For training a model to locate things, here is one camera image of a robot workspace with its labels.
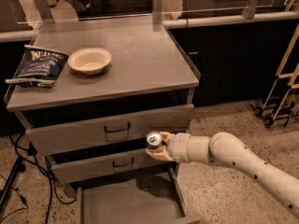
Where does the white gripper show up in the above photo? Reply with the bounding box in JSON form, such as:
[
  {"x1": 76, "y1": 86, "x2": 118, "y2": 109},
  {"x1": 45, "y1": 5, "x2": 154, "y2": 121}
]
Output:
[{"x1": 146, "y1": 132, "x2": 190, "y2": 163}]

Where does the redbull can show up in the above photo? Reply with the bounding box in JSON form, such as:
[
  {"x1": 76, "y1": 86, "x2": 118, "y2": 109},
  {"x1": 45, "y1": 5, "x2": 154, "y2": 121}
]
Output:
[{"x1": 147, "y1": 131, "x2": 163, "y2": 149}]

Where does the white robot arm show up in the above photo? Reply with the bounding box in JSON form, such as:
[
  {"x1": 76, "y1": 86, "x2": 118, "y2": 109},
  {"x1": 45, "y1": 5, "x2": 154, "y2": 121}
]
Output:
[{"x1": 146, "y1": 131, "x2": 299, "y2": 217}]

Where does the bottom grey drawer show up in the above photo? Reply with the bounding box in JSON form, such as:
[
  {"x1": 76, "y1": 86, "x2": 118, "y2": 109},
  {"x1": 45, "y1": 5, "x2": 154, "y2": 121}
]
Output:
[{"x1": 76, "y1": 164, "x2": 201, "y2": 224}]

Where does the grey drawer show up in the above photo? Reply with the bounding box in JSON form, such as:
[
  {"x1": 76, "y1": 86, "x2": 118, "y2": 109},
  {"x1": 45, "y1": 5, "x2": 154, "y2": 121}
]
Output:
[
  {"x1": 76, "y1": 164, "x2": 201, "y2": 224},
  {"x1": 26, "y1": 104, "x2": 194, "y2": 156},
  {"x1": 51, "y1": 138, "x2": 168, "y2": 183}
]

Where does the grey drawer cabinet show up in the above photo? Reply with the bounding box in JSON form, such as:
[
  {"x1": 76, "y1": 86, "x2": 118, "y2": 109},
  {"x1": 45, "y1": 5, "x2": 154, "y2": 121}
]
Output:
[{"x1": 7, "y1": 16, "x2": 199, "y2": 224}]

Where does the middle grey drawer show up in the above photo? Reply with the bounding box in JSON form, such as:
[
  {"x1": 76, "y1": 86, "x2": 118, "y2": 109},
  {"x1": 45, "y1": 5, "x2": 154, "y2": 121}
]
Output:
[{"x1": 51, "y1": 138, "x2": 168, "y2": 183}]

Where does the top grey drawer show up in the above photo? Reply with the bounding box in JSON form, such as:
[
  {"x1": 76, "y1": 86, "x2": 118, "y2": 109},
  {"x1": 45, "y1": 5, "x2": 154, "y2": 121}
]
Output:
[{"x1": 26, "y1": 104, "x2": 194, "y2": 156}]

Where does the black tripod leg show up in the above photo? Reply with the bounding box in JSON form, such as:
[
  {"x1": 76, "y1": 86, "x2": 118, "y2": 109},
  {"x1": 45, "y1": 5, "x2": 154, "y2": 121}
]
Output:
[{"x1": 0, "y1": 157, "x2": 25, "y2": 211}]

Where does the blue kettle chips bag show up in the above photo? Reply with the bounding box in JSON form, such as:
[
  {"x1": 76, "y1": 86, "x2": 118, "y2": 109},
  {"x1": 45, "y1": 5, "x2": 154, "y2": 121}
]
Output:
[{"x1": 6, "y1": 45, "x2": 68, "y2": 88}]

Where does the white railing bar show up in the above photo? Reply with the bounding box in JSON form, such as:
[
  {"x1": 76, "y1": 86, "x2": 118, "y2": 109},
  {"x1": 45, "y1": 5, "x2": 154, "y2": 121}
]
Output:
[{"x1": 0, "y1": 11, "x2": 299, "y2": 43}]

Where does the clear acrylic barrier panel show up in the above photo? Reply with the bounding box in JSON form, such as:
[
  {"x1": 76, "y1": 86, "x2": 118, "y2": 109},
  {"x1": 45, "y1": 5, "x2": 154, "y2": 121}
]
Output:
[{"x1": 0, "y1": 0, "x2": 299, "y2": 25}]

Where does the black floor cable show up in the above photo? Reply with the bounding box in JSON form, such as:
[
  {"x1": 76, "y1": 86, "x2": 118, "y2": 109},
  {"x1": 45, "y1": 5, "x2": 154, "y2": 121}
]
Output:
[{"x1": 0, "y1": 133, "x2": 78, "y2": 224}]

